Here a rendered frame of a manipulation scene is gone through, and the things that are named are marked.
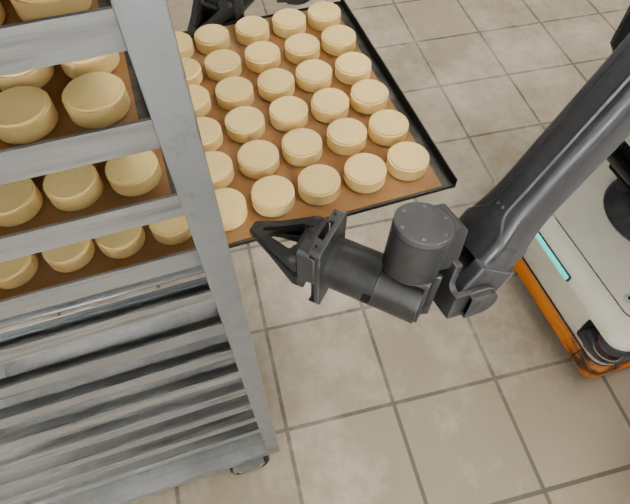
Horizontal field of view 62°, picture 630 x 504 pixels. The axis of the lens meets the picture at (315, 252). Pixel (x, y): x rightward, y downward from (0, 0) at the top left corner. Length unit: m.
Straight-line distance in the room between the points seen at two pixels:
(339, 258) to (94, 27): 0.30
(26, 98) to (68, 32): 0.12
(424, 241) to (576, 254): 1.08
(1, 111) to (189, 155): 0.15
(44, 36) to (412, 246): 0.32
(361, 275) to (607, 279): 1.06
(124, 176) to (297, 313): 1.13
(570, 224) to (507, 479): 0.69
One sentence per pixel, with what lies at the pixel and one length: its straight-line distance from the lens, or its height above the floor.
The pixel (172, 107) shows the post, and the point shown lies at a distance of 0.38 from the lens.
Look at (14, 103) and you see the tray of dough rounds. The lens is 0.49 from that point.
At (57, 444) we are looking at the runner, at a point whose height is 0.50.
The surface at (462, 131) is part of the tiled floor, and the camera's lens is 2.13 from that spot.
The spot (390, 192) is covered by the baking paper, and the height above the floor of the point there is 0.95.
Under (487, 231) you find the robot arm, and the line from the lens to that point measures 0.55.
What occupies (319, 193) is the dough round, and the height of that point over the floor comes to 0.97.
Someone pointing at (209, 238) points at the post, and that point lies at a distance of 0.50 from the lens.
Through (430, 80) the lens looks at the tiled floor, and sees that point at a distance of 2.33.
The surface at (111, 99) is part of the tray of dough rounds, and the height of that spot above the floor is 1.15.
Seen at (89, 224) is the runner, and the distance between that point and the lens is 0.51.
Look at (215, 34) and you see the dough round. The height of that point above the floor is 0.97.
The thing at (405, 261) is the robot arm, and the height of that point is 1.03.
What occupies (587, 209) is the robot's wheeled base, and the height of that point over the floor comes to 0.28.
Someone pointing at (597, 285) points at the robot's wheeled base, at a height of 0.28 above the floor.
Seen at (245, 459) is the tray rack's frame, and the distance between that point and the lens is 1.32.
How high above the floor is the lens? 1.43
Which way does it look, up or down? 57 degrees down
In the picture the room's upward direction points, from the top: straight up
